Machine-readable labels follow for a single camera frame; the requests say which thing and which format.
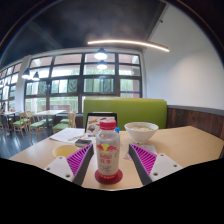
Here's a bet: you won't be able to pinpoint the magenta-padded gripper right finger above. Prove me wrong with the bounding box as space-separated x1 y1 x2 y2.
128 143 184 186

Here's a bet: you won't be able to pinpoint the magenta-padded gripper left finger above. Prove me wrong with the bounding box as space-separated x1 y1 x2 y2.
43 143 95 187

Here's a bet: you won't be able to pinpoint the clear red-capped drink bottle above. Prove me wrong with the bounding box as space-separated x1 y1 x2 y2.
95 118 121 181

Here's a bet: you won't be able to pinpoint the yellow mug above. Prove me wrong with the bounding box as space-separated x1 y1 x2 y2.
51 144 81 159

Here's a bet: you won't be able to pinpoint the small dark box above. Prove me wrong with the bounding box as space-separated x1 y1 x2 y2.
74 138 93 148

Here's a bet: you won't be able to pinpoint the white bowl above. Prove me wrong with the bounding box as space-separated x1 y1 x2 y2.
123 121 160 145

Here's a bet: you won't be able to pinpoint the flat round red coaster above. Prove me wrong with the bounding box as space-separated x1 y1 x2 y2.
94 168 124 185

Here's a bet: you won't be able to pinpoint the wooden chairs with green seats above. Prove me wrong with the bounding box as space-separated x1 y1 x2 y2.
0 111 78 141

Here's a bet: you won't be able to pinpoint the black tablet with stickers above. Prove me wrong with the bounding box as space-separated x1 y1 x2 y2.
84 112 118 134

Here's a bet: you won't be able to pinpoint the wooden dining table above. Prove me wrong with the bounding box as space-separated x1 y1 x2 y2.
33 109 67 126

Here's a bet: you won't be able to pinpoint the green upholstered bench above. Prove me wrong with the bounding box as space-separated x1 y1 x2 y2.
82 97 168 131

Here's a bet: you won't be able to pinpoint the hanging pendant lamps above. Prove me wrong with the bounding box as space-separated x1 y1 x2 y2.
21 47 109 82

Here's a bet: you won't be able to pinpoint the long linear ceiling light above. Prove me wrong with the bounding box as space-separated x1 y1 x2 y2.
87 39 170 53

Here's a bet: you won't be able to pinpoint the dark-framed window wall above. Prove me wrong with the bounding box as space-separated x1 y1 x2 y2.
0 52 143 113

